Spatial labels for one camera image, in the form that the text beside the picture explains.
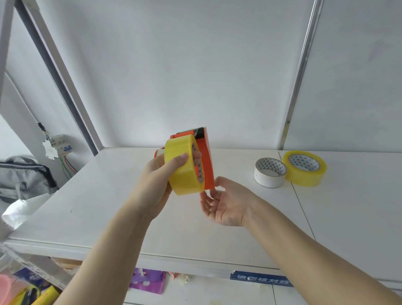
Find coloured electric wires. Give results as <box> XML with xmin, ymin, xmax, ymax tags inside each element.
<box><xmin>59</xmin><ymin>155</ymin><xmax>77</xmax><ymax>180</ymax></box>

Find purple plastic bag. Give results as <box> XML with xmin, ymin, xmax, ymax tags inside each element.
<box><xmin>129</xmin><ymin>267</ymin><xmax>166</xmax><ymax>295</ymax></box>

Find yellow packet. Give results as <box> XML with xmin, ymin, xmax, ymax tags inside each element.
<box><xmin>9</xmin><ymin>284</ymin><xmax>60</xmax><ymax>305</ymax></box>

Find white and dark shelf post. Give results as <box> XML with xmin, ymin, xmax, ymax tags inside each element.
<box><xmin>14</xmin><ymin>0</ymin><xmax>104</xmax><ymax>157</ymax></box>

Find white tape roll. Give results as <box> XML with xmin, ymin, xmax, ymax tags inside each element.
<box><xmin>253</xmin><ymin>158</ymin><xmax>288</xmax><ymax>189</ymax></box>

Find grey bag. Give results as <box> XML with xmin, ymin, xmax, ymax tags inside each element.
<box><xmin>0</xmin><ymin>156</ymin><xmax>59</xmax><ymax>202</ymax></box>

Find blue packet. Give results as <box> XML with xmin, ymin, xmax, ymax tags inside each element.
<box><xmin>12</xmin><ymin>267</ymin><xmax>51</xmax><ymax>288</ymax></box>

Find brown wooden crate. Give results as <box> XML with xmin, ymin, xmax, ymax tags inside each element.
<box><xmin>50</xmin><ymin>257</ymin><xmax>84</xmax><ymax>270</ymax></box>

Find white circuit breaker box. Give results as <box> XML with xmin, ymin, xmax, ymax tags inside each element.
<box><xmin>42</xmin><ymin>134</ymin><xmax>73</xmax><ymax>160</ymax></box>

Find person's left hand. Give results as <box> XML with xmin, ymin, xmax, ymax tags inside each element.
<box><xmin>124</xmin><ymin>152</ymin><xmax>190</xmax><ymax>221</ymax></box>

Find silver wall strip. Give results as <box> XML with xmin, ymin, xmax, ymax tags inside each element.
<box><xmin>278</xmin><ymin>0</ymin><xmax>325</xmax><ymax>151</ymax></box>

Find white aluminium rail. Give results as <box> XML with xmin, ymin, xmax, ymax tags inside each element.
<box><xmin>0</xmin><ymin>0</ymin><xmax>15</xmax><ymax>104</ymax></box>

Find white perforated shelf post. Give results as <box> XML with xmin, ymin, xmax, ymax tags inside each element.
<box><xmin>0</xmin><ymin>242</ymin><xmax>75</xmax><ymax>289</ymax></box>

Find person's right forearm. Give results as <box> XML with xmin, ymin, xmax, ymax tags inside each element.
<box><xmin>242</xmin><ymin>200</ymin><xmax>402</xmax><ymax>305</ymax></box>

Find blue label strip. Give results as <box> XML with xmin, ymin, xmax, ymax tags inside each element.
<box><xmin>229</xmin><ymin>271</ymin><xmax>294</xmax><ymax>287</ymax></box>

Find white plastic bag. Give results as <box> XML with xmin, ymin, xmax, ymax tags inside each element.
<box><xmin>1</xmin><ymin>193</ymin><xmax>52</xmax><ymax>230</ymax></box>

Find person's right hand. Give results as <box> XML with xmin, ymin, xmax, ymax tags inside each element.
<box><xmin>199</xmin><ymin>176</ymin><xmax>262</xmax><ymax>227</ymax></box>

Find person's left forearm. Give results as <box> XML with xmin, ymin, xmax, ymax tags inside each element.
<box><xmin>55</xmin><ymin>201</ymin><xmax>153</xmax><ymax>305</ymax></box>

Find yellow tape roll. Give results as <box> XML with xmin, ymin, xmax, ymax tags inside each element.
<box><xmin>282</xmin><ymin>150</ymin><xmax>327</xmax><ymax>188</ymax></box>
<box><xmin>164</xmin><ymin>134</ymin><xmax>205</xmax><ymax>196</ymax></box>

